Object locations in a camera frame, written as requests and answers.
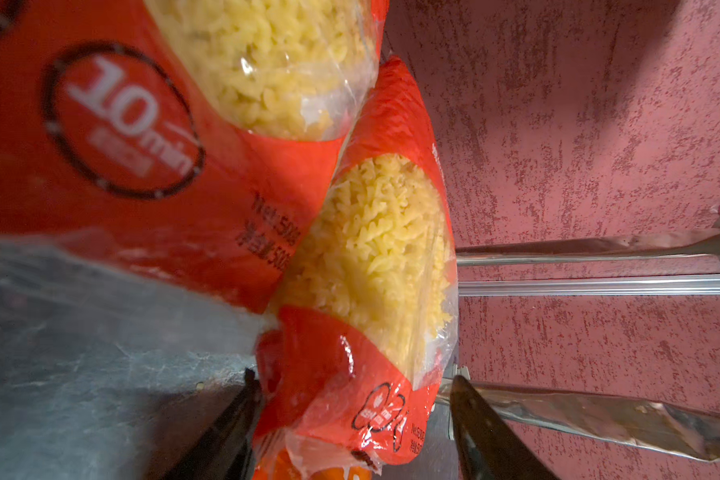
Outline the red macaroni bag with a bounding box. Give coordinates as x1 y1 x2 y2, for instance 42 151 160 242
0 1 389 313
254 56 458 479

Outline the right aluminium corner post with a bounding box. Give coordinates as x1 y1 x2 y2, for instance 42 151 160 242
458 274 720 297

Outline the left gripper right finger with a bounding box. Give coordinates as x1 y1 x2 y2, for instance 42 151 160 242
449 375 557 480

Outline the white two-tier shelf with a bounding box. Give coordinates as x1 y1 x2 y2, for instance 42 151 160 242
457 295 720 411

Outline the orange macaroni bag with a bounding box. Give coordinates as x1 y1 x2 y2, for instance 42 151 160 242
251 446 373 480

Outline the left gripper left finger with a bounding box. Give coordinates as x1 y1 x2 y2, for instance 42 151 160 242
162 368 263 480

